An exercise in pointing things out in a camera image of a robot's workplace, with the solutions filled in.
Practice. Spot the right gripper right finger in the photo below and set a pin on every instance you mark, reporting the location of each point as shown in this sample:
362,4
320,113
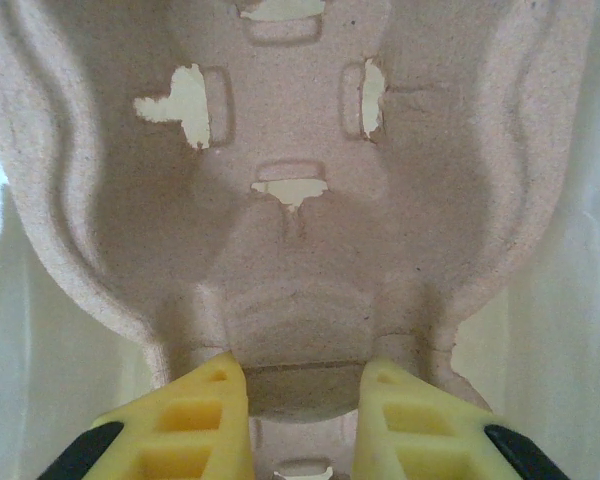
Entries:
420,425

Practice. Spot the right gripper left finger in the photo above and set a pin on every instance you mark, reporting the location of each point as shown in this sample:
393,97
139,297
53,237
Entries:
180,425

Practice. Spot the white paper takeout bag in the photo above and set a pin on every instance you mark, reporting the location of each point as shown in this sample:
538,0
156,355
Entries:
30,350

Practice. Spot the brown pulp cup carrier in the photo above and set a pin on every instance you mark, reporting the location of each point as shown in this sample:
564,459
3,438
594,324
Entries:
300,250

